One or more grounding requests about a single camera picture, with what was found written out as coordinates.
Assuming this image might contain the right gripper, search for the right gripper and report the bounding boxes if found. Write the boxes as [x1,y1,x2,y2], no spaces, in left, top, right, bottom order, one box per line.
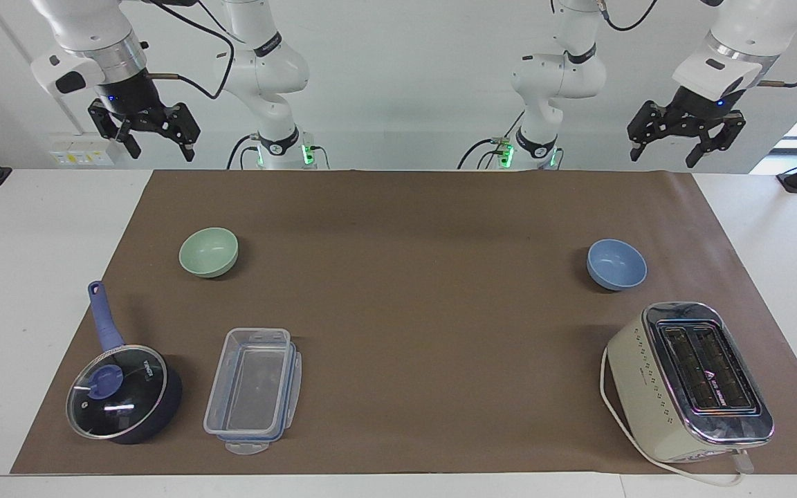
[88,69,201,164]

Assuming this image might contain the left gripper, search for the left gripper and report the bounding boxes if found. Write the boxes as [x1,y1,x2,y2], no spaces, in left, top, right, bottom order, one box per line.
[627,86,747,169]

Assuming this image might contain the green bowl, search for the green bowl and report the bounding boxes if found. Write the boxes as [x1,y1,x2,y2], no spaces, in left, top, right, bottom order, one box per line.
[178,227,240,279]

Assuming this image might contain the blue bowl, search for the blue bowl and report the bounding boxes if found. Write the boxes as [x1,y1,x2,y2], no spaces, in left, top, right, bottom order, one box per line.
[586,239,648,292]

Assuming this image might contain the dark blue saucepan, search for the dark blue saucepan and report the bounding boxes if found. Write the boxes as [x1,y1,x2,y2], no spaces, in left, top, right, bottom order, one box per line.
[66,280,184,445]

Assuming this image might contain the cream toaster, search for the cream toaster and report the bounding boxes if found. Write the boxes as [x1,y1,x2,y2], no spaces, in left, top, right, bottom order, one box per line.
[605,300,776,465]

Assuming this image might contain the glass lid with blue knob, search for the glass lid with blue knob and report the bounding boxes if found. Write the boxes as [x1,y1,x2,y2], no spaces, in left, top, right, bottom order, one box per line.
[66,344,169,441]

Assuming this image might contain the clear plastic food container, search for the clear plastic food container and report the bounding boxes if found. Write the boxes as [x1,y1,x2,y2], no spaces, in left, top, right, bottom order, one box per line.
[206,332,303,457]

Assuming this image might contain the white wall socket panel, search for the white wall socket panel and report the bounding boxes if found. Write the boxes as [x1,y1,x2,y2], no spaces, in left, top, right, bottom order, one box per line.
[48,134,118,167]

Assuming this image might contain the white toaster cable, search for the white toaster cable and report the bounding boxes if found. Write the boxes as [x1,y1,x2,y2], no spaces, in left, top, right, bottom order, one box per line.
[598,345,756,488]

